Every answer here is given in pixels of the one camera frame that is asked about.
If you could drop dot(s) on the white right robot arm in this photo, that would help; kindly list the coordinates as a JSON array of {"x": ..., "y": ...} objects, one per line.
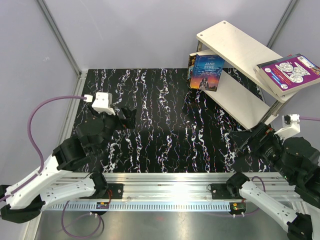
[{"x": 297, "y": 162}]

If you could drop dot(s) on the Jane Eyre book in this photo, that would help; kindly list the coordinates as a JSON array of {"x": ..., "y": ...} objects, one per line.
[{"x": 206, "y": 72}]

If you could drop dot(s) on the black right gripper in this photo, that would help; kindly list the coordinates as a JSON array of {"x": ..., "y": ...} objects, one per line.
[{"x": 264, "y": 134}]

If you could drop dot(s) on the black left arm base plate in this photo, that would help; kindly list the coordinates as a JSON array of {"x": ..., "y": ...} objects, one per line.
[{"x": 115, "y": 190}]

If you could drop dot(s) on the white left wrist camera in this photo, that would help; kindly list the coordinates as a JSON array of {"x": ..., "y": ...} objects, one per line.
[{"x": 101, "y": 102}]

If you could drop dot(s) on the yellow 169-Storey Treehouse book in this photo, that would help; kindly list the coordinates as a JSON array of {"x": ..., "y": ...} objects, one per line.
[{"x": 191, "y": 63}]

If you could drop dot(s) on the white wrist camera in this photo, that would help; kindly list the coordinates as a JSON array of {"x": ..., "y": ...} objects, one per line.
[
  {"x": 101, "y": 102},
  {"x": 290, "y": 123}
]

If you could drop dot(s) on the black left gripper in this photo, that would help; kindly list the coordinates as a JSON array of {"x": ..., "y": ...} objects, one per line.
[{"x": 129, "y": 122}]

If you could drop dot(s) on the white two-tier shelf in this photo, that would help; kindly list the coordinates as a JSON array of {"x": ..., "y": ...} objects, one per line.
[{"x": 242, "y": 52}]

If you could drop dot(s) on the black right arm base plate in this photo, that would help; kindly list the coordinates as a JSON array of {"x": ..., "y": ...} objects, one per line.
[{"x": 219, "y": 192}]

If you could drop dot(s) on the aluminium frame rail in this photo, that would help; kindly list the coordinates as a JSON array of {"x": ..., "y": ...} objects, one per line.
[{"x": 182, "y": 191}]

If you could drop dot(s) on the purple paperback book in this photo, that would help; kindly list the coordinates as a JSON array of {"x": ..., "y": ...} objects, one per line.
[{"x": 289, "y": 74}]

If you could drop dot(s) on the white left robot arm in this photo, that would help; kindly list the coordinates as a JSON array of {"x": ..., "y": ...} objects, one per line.
[{"x": 26, "y": 200}]

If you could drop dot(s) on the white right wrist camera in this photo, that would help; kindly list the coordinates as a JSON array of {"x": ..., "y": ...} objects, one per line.
[{"x": 290, "y": 123}]

